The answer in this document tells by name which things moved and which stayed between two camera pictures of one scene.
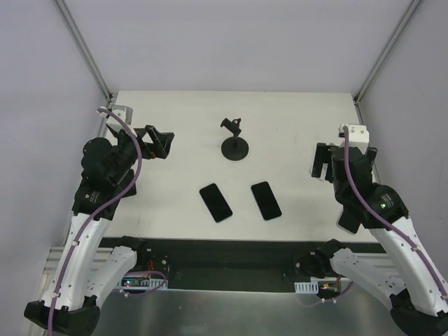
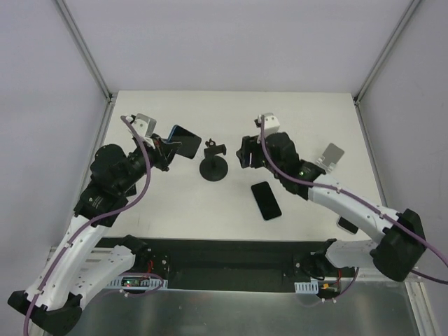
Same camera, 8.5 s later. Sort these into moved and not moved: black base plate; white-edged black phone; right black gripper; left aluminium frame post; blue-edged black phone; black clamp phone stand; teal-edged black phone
Moved: black clamp phone stand; blue-edged black phone; right black gripper
Not moved: black base plate; teal-edged black phone; white-edged black phone; left aluminium frame post
